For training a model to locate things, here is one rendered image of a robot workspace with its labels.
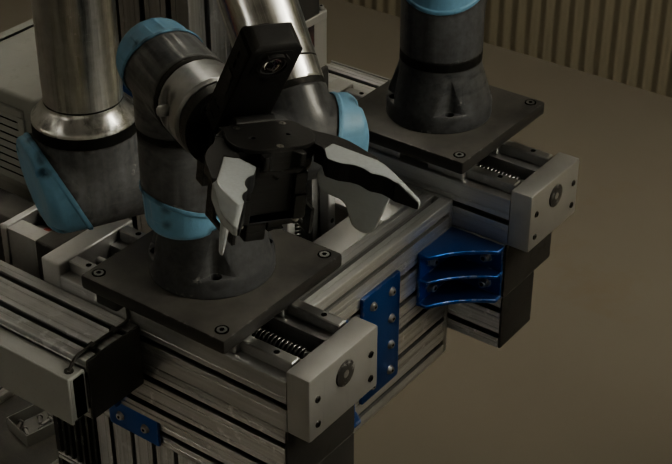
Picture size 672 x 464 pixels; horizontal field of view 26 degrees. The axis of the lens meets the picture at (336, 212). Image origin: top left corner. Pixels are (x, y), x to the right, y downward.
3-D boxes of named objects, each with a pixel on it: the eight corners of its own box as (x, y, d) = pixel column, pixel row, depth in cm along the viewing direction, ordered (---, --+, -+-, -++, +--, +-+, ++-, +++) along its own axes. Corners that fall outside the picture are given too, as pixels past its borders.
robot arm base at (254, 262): (122, 271, 173) (116, 199, 168) (206, 217, 183) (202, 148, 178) (219, 315, 165) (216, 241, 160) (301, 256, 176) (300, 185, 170)
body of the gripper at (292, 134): (318, 237, 116) (254, 169, 125) (331, 140, 112) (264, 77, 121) (231, 250, 112) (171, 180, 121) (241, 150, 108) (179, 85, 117)
